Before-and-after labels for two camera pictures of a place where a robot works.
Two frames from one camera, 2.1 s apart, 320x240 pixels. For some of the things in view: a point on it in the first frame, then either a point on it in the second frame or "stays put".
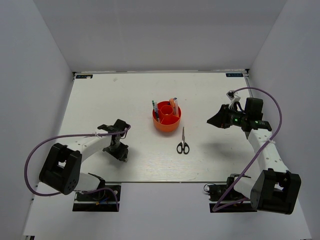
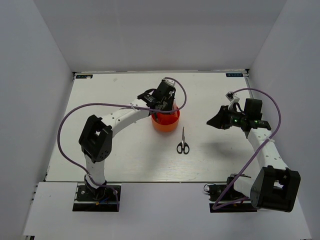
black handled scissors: x=183 y=146 stays put
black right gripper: x=220 y=119 stays put
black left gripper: x=119 y=155 → x=171 y=102
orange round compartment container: x=168 y=121 stays put
